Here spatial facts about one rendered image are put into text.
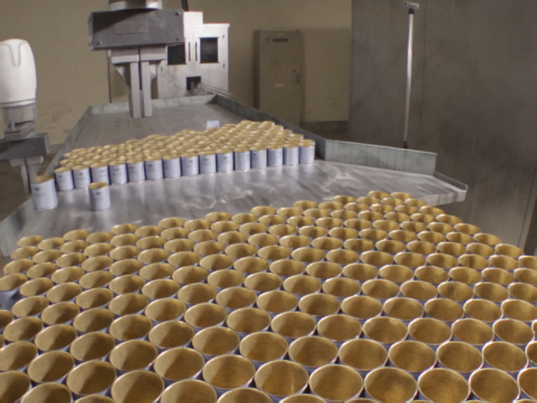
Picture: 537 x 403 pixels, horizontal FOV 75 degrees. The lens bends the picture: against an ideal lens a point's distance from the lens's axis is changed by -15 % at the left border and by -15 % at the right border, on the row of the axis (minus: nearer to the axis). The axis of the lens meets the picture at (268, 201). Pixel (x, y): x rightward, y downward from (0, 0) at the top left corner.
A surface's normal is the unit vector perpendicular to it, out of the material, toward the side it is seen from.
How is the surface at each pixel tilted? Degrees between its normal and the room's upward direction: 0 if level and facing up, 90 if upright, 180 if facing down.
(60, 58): 90
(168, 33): 88
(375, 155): 90
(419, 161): 90
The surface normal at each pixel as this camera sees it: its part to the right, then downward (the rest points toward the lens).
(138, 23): 0.51, 0.27
